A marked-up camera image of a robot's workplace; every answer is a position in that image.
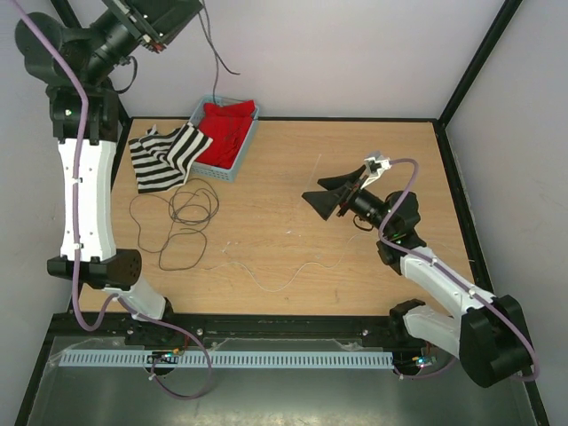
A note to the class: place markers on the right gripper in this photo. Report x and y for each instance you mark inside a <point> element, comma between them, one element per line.
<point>326,201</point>

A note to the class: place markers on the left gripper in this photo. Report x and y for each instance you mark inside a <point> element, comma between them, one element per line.
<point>164,18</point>

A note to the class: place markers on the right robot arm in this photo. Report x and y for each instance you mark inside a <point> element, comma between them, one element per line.
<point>485,332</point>

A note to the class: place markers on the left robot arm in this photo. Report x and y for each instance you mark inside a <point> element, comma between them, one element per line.
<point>74,63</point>

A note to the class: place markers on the light blue plastic basket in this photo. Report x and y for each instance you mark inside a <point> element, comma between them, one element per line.
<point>215,172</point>

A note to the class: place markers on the red cloth in basket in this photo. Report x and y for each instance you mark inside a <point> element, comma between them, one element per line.
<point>227,126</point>

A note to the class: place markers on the black white striped cloth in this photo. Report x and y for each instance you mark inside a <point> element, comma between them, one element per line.
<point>163,161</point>

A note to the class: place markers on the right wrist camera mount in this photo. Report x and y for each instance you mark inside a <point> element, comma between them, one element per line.
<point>375,165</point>

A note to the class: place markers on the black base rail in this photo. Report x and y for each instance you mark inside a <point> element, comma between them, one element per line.
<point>368,331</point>

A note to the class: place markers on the light blue cable duct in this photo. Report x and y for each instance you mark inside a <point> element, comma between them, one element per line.
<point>229,359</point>

